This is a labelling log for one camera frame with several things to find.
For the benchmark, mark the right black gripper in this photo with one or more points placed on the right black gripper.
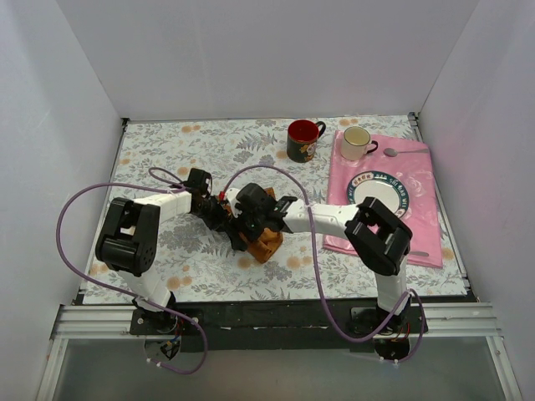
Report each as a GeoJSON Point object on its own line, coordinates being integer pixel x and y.
{"type": "Point", "coordinates": [245, 233]}

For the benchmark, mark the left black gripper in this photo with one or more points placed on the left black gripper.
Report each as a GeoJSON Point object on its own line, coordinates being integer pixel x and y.
{"type": "Point", "coordinates": [200, 190]}

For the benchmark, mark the orange brown cloth napkin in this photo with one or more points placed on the orange brown cloth napkin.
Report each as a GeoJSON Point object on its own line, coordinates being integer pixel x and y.
{"type": "Point", "coordinates": [265, 246]}

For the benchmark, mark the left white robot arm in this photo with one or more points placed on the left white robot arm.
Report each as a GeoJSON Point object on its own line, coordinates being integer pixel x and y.
{"type": "Point", "coordinates": [127, 242]}

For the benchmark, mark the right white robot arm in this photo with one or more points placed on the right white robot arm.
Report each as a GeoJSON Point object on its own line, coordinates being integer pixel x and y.
{"type": "Point", "coordinates": [379, 237]}

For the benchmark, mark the black red floral mug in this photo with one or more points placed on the black red floral mug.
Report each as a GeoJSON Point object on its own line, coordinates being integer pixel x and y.
{"type": "Point", "coordinates": [302, 139]}

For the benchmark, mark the cream enamel cup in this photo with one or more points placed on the cream enamel cup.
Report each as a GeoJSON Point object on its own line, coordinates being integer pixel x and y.
{"type": "Point", "coordinates": [356, 143]}

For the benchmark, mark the white plate blue rim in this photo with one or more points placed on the white plate blue rim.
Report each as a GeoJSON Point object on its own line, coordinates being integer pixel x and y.
{"type": "Point", "coordinates": [382, 186]}

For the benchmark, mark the silver spoon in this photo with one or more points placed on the silver spoon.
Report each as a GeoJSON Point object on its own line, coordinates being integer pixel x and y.
{"type": "Point", "coordinates": [390, 152]}

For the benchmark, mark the pink floral placemat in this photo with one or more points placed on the pink floral placemat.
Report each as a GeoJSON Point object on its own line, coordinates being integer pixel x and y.
{"type": "Point", "coordinates": [414, 171]}

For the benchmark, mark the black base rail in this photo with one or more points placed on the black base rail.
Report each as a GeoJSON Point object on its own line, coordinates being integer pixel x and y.
{"type": "Point", "coordinates": [274, 325]}

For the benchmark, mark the aluminium frame rail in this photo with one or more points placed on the aluminium frame rail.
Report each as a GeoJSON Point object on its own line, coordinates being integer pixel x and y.
{"type": "Point", "coordinates": [80, 323]}

